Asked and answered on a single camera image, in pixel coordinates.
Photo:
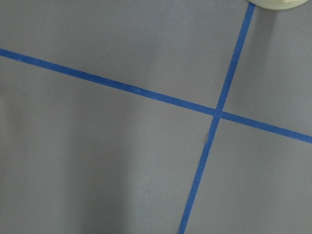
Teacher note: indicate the cream plastic serving tray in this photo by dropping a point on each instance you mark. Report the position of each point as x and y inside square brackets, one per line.
[278, 4]

